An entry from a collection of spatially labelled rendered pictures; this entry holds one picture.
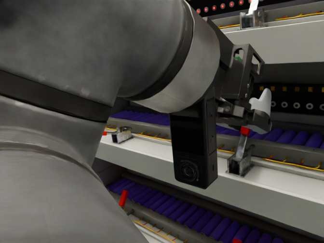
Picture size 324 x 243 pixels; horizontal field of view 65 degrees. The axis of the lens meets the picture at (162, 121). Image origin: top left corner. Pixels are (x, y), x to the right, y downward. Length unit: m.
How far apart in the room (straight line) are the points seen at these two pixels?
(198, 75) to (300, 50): 0.18
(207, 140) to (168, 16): 0.14
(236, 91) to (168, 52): 0.13
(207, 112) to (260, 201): 0.17
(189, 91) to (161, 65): 0.04
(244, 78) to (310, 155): 0.17
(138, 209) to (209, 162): 0.37
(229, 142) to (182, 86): 0.27
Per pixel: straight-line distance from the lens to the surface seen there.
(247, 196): 0.38
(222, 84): 0.29
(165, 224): 0.57
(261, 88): 0.52
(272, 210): 0.37
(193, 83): 0.19
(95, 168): 0.75
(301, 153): 0.41
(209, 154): 0.27
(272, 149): 0.42
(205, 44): 0.20
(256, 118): 0.30
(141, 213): 0.61
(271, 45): 0.36
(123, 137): 0.54
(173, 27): 0.17
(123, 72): 0.16
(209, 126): 0.26
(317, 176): 0.39
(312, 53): 0.35
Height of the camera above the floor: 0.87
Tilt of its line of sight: 6 degrees down
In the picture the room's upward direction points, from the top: 3 degrees clockwise
